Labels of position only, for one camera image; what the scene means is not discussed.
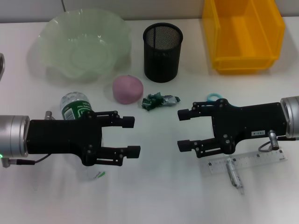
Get blue teal scissors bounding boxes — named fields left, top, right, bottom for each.
left=205, top=92, right=241, bottom=109

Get black mesh pen holder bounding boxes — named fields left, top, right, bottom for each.
left=142, top=22, right=184, bottom=83

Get green glass fruit bowl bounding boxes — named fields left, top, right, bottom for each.
left=29, top=11, right=133, bottom=83

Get yellow plastic bin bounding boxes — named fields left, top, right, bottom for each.
left=202, top=0, right=286, bottom=75

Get transparent plastic ruler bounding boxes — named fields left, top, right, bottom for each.
left=200, top=148, right=288, bottom=178

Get clear green-label water bottle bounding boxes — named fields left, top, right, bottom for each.
left=60, top=92, right=107, bottom=182

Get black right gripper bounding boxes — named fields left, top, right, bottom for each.
left=177, top=98, right=287, bottom=159

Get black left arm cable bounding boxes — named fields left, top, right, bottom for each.
left=1, top=154, right=51, bottom=168

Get pink peach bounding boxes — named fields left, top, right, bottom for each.
left=112, top=74, right=144, bottom=105

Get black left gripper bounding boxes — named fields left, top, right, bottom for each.
left=27, top=110, right=136, bottom=167

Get grey white pen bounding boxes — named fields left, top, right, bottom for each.
left=225, top=157, right=246, bottom=196

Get green plastic wrapper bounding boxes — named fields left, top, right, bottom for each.
left=142, top=92, right=181, bottom=113

